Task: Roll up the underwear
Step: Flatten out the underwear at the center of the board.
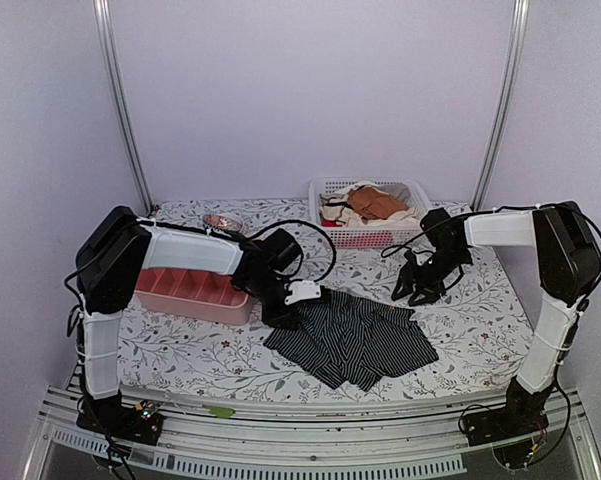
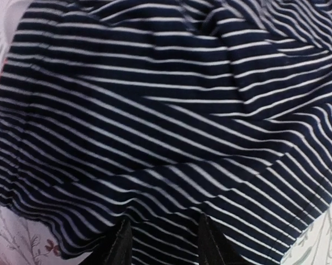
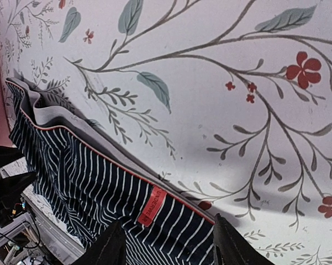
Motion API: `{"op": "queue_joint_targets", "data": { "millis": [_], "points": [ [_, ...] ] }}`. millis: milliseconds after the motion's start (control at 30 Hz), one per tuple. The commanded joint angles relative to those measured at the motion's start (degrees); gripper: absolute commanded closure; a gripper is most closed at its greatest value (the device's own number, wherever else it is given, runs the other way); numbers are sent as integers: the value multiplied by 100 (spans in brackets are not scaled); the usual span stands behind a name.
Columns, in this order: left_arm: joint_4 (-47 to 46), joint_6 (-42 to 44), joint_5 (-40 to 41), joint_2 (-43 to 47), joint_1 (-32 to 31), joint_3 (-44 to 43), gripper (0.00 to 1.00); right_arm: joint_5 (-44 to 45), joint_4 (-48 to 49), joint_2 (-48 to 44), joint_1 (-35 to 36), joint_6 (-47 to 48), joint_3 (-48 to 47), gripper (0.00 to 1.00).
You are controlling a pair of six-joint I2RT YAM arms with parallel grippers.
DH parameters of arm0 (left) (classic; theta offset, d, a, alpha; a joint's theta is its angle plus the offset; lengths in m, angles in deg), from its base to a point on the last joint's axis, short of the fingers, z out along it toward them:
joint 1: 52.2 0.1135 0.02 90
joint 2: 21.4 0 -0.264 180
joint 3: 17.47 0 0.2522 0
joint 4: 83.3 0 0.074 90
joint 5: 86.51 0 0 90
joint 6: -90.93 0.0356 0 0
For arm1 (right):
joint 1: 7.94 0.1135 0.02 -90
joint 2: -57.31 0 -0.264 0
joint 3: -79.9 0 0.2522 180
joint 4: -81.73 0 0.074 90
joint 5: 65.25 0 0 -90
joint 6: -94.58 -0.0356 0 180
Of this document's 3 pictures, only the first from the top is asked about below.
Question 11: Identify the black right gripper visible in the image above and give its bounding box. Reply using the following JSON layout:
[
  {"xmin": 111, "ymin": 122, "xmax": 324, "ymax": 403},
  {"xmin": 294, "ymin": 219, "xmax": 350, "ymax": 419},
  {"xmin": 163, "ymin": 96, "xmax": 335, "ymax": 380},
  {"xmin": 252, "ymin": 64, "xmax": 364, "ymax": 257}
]
[{"xmin": 393, "ymin": 246, "xmax": 470, "ymax": 306}]

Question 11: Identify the navy striped underwear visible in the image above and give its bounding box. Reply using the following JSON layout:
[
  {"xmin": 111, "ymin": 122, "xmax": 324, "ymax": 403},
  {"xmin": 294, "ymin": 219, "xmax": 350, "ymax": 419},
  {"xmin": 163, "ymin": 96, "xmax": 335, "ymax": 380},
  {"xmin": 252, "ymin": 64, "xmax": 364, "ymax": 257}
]
[{"xmin": 264, "ymin": 291, "xmax": 439, "ymax": 392}]

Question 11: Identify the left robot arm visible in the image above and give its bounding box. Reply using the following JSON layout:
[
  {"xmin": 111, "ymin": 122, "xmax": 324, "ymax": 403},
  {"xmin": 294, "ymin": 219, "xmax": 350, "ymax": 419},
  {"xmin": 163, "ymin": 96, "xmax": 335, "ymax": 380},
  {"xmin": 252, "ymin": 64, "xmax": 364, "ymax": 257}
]
[{"xmin": 64, "ymin": 206, "xmax": 300, "ymax": 434}]

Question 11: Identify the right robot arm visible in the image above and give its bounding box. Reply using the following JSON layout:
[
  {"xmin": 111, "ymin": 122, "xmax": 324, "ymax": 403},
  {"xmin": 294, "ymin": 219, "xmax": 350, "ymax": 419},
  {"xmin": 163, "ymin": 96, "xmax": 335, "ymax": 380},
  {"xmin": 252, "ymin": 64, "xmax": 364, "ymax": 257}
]
[{"xmin": 381, "ymin": 201, "xmax": 601, "ymax": 397}]

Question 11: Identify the pink plastic divider box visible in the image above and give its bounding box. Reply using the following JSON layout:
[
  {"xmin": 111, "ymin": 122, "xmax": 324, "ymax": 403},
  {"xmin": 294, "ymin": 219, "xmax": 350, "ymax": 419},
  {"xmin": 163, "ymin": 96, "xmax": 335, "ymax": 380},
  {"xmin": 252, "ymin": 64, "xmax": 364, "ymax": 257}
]
[{"xmin": 135, "ymin": 268, "xmax": 252, "ymax": 326}]

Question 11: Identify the red patterned bowl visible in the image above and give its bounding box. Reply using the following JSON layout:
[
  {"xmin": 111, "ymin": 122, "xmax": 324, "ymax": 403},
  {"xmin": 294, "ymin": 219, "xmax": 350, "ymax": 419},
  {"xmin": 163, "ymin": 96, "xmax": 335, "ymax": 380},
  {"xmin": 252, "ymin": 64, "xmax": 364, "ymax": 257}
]
[{"xmin": 202, "ymin": 213, "xmax": 244, "ymax": 233}]

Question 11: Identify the floral table mat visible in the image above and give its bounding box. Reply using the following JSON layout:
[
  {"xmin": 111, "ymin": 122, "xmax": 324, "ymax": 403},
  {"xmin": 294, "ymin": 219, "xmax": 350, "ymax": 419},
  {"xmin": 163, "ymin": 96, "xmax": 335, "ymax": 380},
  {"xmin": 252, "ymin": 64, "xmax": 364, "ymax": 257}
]
[{"xmin": 84, "ymin": 198, "xmax": 549, "ymax": 404}]

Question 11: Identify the white plastic laundry basket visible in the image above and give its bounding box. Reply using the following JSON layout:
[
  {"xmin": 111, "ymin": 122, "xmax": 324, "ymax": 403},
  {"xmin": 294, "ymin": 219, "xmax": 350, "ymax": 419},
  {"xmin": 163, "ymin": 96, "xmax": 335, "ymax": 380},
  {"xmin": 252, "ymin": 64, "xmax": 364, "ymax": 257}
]
[{"xmin": 309, "ymin": 178, "xmax": 432, "ymax": 248}]

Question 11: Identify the pile of clothes in basket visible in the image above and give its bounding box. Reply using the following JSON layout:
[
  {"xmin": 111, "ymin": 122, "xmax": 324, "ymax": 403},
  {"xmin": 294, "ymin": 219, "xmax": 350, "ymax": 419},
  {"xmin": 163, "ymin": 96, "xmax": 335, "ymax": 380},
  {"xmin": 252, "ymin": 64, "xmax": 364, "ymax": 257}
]
[{"xmin": 319, "ymin": 181, "xmax": 428, "ymax": 229}]

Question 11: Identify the green leaf scrap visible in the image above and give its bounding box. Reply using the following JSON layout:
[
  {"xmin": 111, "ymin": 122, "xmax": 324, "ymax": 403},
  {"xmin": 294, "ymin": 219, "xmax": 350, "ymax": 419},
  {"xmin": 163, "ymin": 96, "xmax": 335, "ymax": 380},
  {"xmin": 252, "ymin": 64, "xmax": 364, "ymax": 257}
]
[{"xmin": 204, "ymin": 405, "xmax": 235, "ymax": 419}]

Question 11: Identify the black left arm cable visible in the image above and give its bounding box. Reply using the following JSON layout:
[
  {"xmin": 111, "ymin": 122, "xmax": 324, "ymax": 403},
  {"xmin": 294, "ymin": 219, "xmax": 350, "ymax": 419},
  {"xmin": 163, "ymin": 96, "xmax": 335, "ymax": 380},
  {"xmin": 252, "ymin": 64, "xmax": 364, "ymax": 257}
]
[{"xmin": 249, "ymin": 219, "xmax": 337, "ymax": 291}]

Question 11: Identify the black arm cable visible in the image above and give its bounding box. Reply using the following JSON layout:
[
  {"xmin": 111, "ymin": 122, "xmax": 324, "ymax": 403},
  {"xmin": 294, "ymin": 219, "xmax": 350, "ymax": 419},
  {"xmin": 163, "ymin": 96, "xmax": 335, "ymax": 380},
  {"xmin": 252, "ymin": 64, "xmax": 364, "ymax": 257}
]
[
  {"xmin": 249, "ymin": 219, "xmax": 337, "ymax": 291},
  {"xmin": 380, "ymin": 234, "xmax": 431, "ymax": 261}
]

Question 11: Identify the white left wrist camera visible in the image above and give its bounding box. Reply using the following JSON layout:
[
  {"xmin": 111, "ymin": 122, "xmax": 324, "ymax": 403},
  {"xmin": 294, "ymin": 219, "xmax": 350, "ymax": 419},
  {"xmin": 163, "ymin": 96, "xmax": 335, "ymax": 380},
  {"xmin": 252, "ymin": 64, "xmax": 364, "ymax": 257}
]
[{"xmin": 284, "ymin": 280, "xmax": 329, "ymax": 305}]

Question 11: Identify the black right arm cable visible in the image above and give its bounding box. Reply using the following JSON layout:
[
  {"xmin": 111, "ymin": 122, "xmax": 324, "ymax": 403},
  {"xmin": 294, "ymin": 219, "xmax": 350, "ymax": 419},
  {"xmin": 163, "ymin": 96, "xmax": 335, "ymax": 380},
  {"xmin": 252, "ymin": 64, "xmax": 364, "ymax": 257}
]
[{"xmin": 380, "ymin": 234, "xmax": 431, "ymax": 261}]

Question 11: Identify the front aluminium rail base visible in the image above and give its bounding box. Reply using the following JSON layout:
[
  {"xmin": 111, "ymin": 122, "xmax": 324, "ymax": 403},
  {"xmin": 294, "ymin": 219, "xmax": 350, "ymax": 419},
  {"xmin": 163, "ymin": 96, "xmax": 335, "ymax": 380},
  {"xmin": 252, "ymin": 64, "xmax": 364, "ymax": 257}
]
[{"xmin": 23, "ymin": 385, "xmax": 601, "ymax": 479}]

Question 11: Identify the left aluminium frame post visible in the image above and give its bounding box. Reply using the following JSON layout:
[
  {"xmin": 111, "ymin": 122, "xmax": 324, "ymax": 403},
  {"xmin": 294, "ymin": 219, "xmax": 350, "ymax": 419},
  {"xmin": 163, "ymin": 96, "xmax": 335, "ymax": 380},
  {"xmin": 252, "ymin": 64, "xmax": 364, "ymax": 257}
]
[{"xmin": 93, "ymin": 0, "xmax": 154, "ymax": 213}]

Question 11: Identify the aluminium frame post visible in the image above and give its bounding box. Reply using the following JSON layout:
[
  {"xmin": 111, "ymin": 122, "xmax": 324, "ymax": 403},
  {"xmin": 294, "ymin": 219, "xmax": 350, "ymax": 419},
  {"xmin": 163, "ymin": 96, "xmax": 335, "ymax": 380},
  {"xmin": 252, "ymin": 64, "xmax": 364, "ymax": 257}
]
[
  {"xmin": 471, "ymin": 0, "xmax": 530, "ymax": 211},
  {"xmin": 93, "ymin": 0, "xmax": 154, "ymax": 213}
]

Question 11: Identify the right aluminium frame post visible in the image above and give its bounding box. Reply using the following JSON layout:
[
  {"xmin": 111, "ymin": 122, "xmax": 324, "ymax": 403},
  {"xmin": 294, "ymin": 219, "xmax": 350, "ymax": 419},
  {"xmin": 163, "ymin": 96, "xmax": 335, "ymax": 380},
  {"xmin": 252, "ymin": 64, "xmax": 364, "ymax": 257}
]
[{"xmin": 471, "ymin": 0, "xmax": 530, "ymax": 211}]

